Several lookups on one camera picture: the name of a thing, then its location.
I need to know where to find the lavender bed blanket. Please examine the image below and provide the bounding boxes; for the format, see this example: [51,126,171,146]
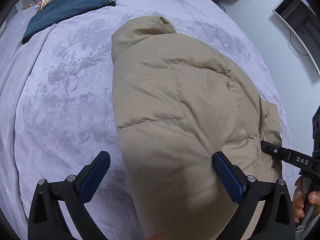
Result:
[1,0,291,239]

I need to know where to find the blue denim jeans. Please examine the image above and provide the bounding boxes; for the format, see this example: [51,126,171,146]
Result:
[21,0,116,44]

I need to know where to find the person's right hand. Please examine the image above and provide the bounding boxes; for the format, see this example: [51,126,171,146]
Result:
[292,177,320,223]

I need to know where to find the wall mounted monitor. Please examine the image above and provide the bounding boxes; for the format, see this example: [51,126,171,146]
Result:
[273,0,319,72]

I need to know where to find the black monitor cable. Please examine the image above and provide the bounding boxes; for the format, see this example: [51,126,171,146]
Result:
[289,28,311,56]

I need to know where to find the beige puffer jacket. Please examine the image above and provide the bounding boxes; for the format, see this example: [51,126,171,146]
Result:
[112,16,282,239]

